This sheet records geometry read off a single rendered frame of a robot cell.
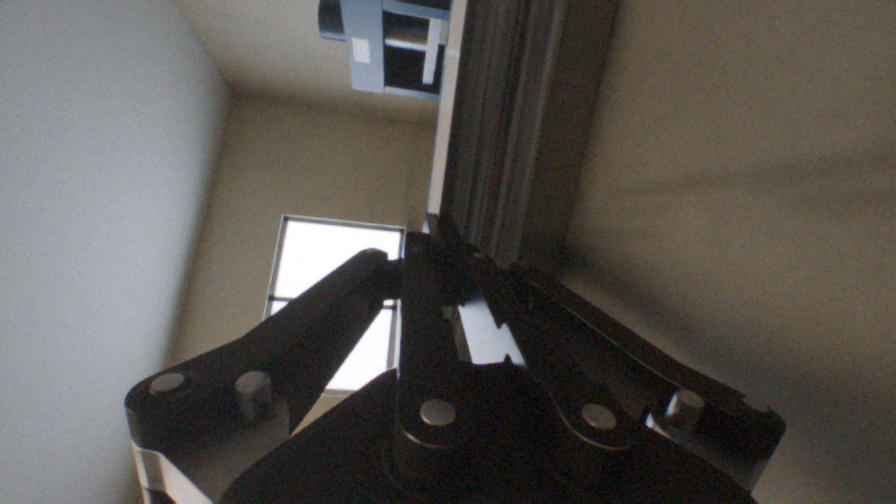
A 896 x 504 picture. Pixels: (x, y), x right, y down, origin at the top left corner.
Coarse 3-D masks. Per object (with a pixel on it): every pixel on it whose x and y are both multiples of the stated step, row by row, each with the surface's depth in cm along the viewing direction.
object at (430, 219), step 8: (424, 216) 22; (432, 216) 21; (424, 224) 21; (432, 224) 19; (440, 224) 19; (432, 232) 17; (440, 232) 17; (440, 240) 16; (440, 248) 15; (440, 256) 15; (440, 264) 16; (440, 272) 16; (440, 280) 16; (440, 288) 16; (440, 296) 16
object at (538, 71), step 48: (480, 0) 20; (528, 0) 20; (576, 0) 20; (480, 48) 21; (528, 48) 21; (576, 48) 21; (480, 96) 22; (528, 96) 22; (576, 96) 22; (480, 144) 23; (528, 144) 23; (576, 144) 23; (480, 192) 24; (528, 192) 24; (480, 240) 25; (528, 240) 25
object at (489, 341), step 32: (480, 256) 15; (480, 288) 12; (480, 320) 11; (512, 320) 10; (480, 352) 11; (512, 352) 8; (544, 352) 8; (544, 384) 6; (576, 384) 6; (544, 416) 6; (576, 416) 5; (608, 416) 5; (576, 448) 5; (608, 448) 5; (608, 480) 5
